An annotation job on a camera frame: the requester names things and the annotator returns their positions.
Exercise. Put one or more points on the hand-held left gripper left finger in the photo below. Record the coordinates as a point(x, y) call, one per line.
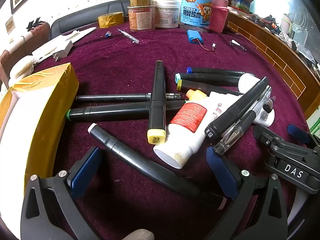
point(85, 170)

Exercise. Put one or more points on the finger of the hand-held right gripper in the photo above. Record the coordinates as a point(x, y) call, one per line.
point(297, 133)
point(263, 135)

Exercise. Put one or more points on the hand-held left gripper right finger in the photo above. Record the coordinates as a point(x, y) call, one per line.
point(222, 170)

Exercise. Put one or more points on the yellow-taped cardboard box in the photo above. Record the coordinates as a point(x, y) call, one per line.
point(50, 120)

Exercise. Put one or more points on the black marker white cap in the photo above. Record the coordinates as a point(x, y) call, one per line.
point(150, 167)

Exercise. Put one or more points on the clear plastic pen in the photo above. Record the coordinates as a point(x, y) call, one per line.
point(232, 135)

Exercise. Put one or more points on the white pill bottle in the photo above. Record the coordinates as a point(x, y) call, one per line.
point(248, 82)

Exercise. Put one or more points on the white bottle red label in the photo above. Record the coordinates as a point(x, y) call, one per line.
point(185, 125)

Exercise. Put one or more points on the black marker green cap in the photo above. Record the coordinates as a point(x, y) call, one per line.
point(112, 111)

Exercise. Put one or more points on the thin black pen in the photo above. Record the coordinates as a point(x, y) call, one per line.
point(112, 97)

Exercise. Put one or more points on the black marker olive yellow cap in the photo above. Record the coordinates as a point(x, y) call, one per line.
point(200, 87)

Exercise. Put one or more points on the black marker cyan cap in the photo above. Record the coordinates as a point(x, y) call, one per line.
point(207, 78)

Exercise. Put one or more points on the black marker blue cap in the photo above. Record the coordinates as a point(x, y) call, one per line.
point(215, 71)

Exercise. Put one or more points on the nail clipper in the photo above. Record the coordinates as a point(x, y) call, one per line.
point(237, 45)

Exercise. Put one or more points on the black marker bright yellow cap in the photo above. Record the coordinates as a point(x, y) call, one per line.
point(156, 97)

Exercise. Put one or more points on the white cloth roll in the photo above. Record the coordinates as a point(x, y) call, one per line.
point(23, 66)

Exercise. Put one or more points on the white power adapter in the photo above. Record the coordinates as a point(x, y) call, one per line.
point(55, 51)

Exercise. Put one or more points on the glass jar pink knit sleeve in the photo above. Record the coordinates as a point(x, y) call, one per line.
point(219, 15)

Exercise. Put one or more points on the colourful cardboard box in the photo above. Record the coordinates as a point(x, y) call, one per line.
point(241, 3)

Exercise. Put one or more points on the small blue white cap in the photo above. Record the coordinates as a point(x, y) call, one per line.
point(108, 34)

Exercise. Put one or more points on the metal syringe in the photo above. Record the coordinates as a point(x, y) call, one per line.
point(128, 36)

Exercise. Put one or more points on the clear jar blue label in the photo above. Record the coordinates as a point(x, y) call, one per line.
point(196, 7)

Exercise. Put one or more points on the black leather sofa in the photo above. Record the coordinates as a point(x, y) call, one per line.
point(75, 20)

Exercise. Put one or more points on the yellow tape roll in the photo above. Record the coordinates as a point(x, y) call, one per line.
point(110, 20)

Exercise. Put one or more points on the white plastic tub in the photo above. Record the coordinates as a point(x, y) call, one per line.
point(167, 13)

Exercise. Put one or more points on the orange label jar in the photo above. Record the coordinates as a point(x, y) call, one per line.
point(138, 18)

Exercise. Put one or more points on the gold tape roll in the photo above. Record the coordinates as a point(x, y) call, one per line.
point(140, 2)

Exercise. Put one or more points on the wooden panel rail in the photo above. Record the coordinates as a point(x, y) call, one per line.
point(270, 47)

